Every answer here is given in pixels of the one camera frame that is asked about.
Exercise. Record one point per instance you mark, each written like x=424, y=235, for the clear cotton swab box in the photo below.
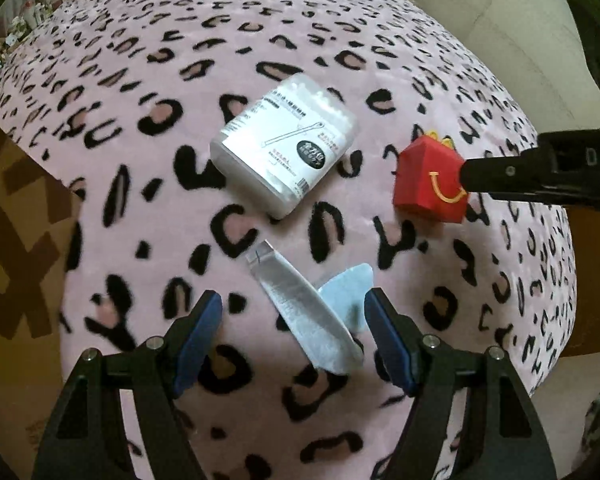
x=280, y=150

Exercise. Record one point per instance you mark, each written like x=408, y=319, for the silver squeeze tube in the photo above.
x=300, y=310

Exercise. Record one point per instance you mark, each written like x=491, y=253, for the cream wardrobe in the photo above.
x=505, y=35

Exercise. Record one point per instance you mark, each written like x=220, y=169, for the cluttered white shelf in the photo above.
x=35, y=5

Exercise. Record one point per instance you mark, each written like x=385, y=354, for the brown cardboard box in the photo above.
x=20, y=235

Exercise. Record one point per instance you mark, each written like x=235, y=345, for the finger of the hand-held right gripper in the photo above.
x=500, y=172

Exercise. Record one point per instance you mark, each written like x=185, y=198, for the blue triangular makeup puff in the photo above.
x=347, y=285

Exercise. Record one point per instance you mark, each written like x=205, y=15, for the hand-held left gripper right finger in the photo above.
x=390, y=340

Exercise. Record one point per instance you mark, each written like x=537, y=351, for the pink leopard print blanket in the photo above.
x=280, y=35

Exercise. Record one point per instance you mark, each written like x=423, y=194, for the red toy meal box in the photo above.
x=420, y=185

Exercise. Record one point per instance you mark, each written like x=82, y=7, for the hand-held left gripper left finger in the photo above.
x=200, y=330

